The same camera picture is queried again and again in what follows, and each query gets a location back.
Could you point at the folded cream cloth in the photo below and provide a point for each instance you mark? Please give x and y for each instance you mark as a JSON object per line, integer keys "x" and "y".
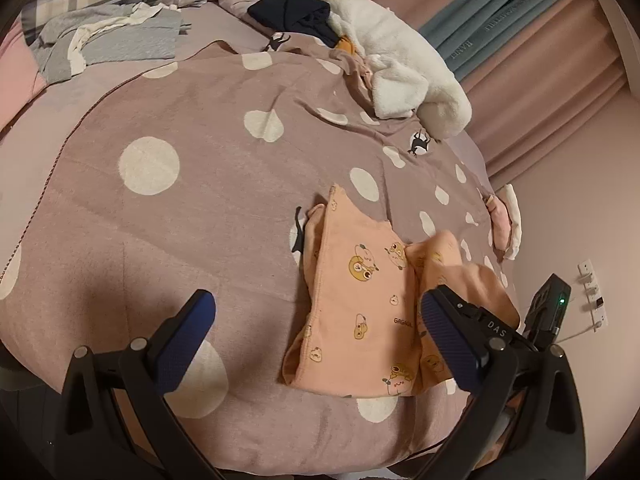
{"x": 514, "y": 220}

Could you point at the navy cloth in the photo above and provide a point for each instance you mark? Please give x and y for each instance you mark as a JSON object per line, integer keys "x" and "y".
{"x": 295, "y": 15}

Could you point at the white garment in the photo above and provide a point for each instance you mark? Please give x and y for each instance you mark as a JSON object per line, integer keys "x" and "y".
{"x": 80, "y": 45}

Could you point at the peach cartoon-print garment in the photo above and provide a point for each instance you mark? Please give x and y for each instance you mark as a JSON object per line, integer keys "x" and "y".
{"x": 360, "y": 300}

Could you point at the mauve polka-dot blanket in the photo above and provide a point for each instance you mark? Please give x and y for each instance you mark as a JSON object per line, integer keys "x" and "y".
{"x": 200, "y": 235}

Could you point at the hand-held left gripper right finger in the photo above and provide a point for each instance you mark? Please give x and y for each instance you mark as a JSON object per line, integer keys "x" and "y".
{"x": 447, "y": 345}

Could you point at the teal curtain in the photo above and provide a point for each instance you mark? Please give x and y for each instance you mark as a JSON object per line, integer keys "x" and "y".
{"x": 480, "y": 35}

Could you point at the pink curtain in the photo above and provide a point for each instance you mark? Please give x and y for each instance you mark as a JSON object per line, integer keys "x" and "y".
{"x": 550, "y": 110}

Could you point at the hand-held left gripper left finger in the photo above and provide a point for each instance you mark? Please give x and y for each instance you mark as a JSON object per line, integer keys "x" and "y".
{"x": 182, "y": 347}

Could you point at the grey garment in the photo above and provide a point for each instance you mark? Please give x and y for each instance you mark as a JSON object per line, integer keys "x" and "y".
{"x": 130, "y": 40}

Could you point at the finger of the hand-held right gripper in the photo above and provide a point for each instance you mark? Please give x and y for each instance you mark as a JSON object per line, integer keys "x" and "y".
{"x": 492, "y": 327}

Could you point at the white wall power strip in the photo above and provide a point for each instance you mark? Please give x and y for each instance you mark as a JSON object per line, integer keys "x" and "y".
{"x": 587, "y": 280}

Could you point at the folded pink cloth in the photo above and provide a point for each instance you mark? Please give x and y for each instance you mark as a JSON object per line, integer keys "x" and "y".
{"x": 497, "y": 220}

